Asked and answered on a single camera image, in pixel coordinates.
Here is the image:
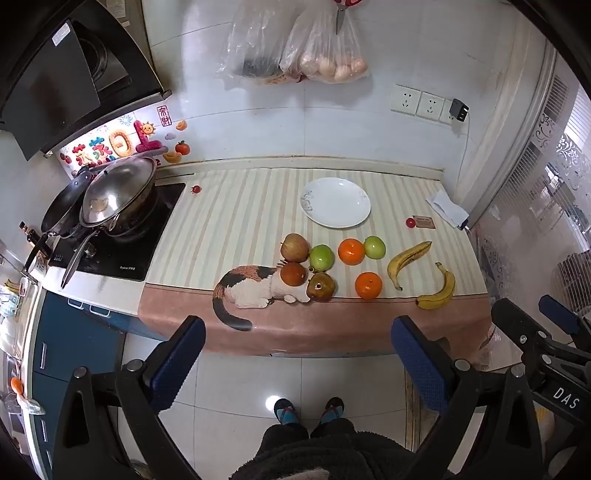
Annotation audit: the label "dark bottle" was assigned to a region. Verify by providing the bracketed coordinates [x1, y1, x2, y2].
[18, 222, 44, 247]

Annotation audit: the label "frosted glass door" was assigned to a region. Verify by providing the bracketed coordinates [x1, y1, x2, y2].
[471, 51, 591, 324]

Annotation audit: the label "person's dark fleece clothing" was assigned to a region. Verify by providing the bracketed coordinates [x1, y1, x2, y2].
[231, 419, 416, 480]

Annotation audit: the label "steel wok with lid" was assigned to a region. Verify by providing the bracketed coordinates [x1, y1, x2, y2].
[60, 156, 160, 289]

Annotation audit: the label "clear plastic bag of eggs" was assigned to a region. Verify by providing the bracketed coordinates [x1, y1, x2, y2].
[281, 4, 370, 85]

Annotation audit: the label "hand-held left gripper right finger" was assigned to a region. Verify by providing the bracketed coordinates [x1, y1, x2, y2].
[391, 315, 552, 480]

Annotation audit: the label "red yellow apple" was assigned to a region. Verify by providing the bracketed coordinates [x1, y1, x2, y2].
[280, 233, 309, 263]

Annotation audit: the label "orange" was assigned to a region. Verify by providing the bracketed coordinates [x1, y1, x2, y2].
[338, 238, 366, 265]
[355, 272, 383, 301]

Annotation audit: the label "white folded paper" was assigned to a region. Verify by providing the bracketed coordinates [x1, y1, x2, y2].
[426, 191, 470, 229]

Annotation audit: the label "black induction cooktop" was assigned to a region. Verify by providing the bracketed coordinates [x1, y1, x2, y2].
[48, 182, 186, 282]

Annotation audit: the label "dark orange fruit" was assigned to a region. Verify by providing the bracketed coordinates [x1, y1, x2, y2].
[280, 262, 308, 287]

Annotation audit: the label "group of colourful wall stickers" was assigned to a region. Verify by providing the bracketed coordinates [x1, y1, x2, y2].
[58, 104, 191, 178]

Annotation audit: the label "yellow banana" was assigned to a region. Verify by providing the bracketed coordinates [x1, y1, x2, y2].
[416, 262, 456, 310]
[387, 241, 433, 291]

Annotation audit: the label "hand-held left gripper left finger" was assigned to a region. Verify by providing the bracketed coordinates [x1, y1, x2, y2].
[53, 315, 207, 480]

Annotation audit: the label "brown green apple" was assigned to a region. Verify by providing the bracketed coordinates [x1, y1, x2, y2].
[306, 272, 336, 303]

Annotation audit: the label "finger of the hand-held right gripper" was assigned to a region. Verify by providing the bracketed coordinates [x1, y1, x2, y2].
[538, 294, 591, 354]
[491, 298, 555, 367]

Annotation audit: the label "black range hood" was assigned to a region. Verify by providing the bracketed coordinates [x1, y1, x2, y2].
[0, 0, 171, 160]

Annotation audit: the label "blue cabinet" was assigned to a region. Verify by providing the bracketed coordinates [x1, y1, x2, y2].
[28, 291, 153, 480]

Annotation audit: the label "red handled scissors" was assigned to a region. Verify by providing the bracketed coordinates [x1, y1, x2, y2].
[332, 0, 363, 35]

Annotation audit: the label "person's left foot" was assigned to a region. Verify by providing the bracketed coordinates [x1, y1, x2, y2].
[274, 398, 300, 426]

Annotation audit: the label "white door frame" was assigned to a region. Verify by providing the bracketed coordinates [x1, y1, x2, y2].
[462, 41, 559, 220]

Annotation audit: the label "black frying pan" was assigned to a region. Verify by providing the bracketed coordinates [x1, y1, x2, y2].
[23, 173, 93, 273]

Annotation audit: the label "white plate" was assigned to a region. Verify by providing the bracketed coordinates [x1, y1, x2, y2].
[301, 178, 371, 229]

